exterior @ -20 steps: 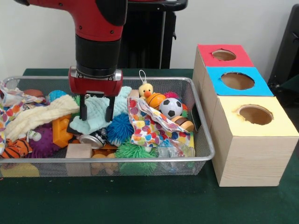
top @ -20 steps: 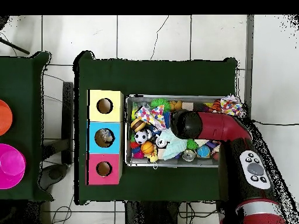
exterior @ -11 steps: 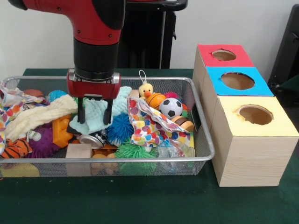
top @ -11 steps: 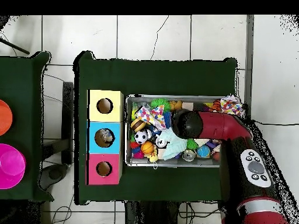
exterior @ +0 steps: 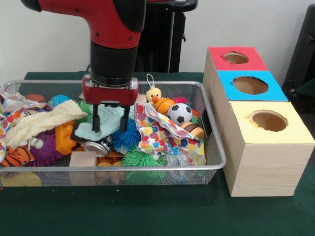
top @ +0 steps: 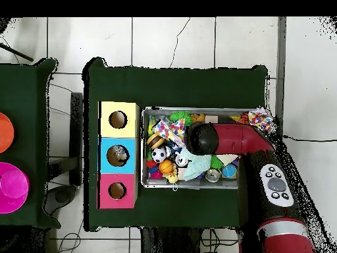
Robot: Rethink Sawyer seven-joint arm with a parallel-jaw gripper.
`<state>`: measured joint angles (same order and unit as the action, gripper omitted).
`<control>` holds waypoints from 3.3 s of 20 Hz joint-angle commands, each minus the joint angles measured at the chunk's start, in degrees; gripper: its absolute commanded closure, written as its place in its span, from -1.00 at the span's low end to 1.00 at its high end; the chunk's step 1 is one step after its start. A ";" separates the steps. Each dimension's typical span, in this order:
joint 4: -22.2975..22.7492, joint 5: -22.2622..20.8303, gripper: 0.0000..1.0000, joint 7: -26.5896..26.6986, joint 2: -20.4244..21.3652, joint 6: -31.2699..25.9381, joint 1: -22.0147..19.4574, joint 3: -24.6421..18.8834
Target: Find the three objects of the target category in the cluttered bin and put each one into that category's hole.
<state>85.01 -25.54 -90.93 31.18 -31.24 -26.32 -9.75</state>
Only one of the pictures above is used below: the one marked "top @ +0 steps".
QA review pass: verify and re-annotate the colourful polka-dot cloth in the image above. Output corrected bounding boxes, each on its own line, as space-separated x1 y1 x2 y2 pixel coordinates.
152 118 189 148

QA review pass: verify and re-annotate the small orange basketball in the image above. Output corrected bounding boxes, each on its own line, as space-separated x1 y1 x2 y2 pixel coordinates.
159 159 175 175

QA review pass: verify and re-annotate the mint green knit cloth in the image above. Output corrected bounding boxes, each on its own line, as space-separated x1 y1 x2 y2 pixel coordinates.
182 152 213 182

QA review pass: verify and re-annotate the cream cloth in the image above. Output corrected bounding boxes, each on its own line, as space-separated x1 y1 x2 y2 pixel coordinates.
217 154 239 167

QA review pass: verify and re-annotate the black tripod leg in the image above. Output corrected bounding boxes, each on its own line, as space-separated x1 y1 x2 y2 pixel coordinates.
0 42 34 63

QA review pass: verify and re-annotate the small soccer ball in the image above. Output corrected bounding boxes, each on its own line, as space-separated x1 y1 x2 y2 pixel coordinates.
152 147 169 163

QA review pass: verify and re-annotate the wooden box with three holes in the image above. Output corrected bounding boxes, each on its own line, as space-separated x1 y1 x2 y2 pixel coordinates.
98 101 140 210

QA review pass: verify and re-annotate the green spiky ball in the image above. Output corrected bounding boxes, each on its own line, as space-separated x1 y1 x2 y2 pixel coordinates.
210 155 224 171

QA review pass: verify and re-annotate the wooden burger toy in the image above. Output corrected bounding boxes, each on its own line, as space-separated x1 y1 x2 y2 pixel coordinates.
147 132 165 150

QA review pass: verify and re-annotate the shallow clear mesh bin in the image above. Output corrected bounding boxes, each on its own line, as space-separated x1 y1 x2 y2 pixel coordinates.
141 107 272 190

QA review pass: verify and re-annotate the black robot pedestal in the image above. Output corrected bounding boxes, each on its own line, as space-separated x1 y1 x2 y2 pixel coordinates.
141 226 211 253

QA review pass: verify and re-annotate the black floor stand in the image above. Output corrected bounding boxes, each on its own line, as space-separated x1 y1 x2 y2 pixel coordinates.
44 92 84 216

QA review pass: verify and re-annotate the thin black floor cable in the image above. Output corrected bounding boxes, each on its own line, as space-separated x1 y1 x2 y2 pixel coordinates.
169 17 192 69

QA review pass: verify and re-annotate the orange plate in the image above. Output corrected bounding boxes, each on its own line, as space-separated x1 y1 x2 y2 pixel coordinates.
0 113 16 154

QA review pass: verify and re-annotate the dark green side table cloth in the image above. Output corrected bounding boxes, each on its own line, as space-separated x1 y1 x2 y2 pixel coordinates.
0 57 61 229

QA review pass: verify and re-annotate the dark green tablecloth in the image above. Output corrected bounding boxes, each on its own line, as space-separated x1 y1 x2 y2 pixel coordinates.
83 57 269 233

